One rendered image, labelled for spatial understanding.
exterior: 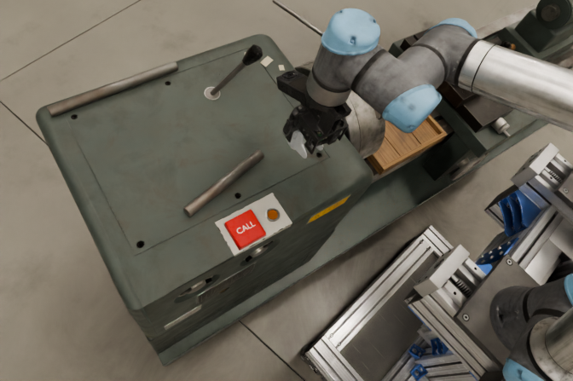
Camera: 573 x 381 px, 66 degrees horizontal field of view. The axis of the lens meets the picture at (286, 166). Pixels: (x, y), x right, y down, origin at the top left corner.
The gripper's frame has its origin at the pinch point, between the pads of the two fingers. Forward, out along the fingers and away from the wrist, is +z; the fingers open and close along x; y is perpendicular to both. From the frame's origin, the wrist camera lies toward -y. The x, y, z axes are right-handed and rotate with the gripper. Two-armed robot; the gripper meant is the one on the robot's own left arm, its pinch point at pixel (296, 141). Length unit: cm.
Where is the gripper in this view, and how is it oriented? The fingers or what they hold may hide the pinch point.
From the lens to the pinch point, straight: 92.4
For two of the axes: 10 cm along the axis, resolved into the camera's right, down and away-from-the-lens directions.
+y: 5.4, 7.8, -3.1
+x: 8.2, -4.1, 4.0
